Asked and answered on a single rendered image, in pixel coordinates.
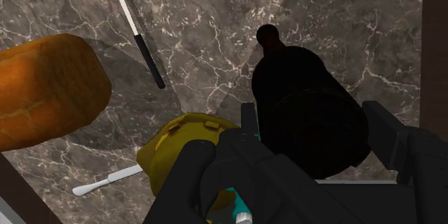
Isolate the teal tube with white cap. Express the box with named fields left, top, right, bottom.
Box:
left=232, top=133, right=263, bottom=224

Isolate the black bell-shaped bottle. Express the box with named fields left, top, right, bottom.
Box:
left=251, top=23, right=372, bottom=181

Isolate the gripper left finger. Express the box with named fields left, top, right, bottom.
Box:
left=142, top=102, right=365, bottom=224

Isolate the yellow rounded container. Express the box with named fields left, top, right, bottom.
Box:
left=135, top=112, right=243, bottom=224

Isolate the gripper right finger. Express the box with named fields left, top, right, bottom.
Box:
left=361, top=100, right=448, bottom=224

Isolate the white butter knife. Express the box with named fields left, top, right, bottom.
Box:
left=72, top=164, right=145, bottom=197

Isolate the brown bread loaf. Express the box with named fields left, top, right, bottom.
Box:
left=0, top=33, right=113, bottom=153

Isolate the white knife with black handle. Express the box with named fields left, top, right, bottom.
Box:
left=93, top=0, right=167, bottom=90

